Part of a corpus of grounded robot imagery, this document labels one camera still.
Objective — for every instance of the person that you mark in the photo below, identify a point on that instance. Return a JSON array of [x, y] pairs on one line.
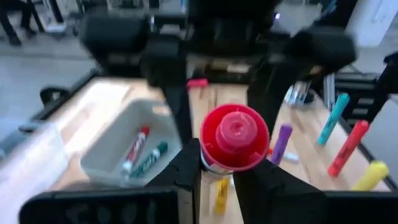
[[18, 18]]

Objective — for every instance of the pale plastic bin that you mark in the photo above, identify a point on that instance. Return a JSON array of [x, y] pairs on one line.
[[102, 149]]

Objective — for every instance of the red cap white marker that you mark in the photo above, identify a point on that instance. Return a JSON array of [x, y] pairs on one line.
[[291, 157]]

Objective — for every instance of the orange-yellow highlighter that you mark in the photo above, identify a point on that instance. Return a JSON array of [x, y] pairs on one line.
[[222, 196]]

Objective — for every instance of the yellow Sharpie highlighter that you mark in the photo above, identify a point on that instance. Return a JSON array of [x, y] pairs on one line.
[[371, 175]]

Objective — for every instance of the black drawer unit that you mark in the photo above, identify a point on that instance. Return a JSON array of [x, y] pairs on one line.
[[360, 93]]

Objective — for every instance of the pink highlighter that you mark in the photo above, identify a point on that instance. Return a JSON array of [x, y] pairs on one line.
[[197, 83]]

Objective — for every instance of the red Expo marker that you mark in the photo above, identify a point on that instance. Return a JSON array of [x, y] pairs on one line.
[[136, 146], [234, 133]]

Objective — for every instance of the shiny metal round container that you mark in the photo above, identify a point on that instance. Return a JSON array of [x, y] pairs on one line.
[[298, 93]]

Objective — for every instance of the green Expo marker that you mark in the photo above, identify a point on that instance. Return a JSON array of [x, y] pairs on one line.
[[152, 157]]

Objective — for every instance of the black triangular frame clamp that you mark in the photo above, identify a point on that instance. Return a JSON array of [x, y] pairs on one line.
[[54, 95]]

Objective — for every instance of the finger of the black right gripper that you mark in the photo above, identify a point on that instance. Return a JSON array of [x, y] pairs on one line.
[[174, 93], [270, 90]]

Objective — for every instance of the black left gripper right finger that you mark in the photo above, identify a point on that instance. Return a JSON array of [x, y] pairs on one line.
[[273, 193]]

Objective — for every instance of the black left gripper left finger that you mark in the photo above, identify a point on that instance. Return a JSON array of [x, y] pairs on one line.
[[183, 174]]

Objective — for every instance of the violet highlighter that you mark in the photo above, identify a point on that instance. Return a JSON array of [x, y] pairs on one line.
[[281, 143]]

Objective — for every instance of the red highlighter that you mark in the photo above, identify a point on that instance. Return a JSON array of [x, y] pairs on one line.
[[348, 147]]

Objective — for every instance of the teal highlighter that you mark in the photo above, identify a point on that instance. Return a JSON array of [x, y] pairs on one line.
[[333, 119]]

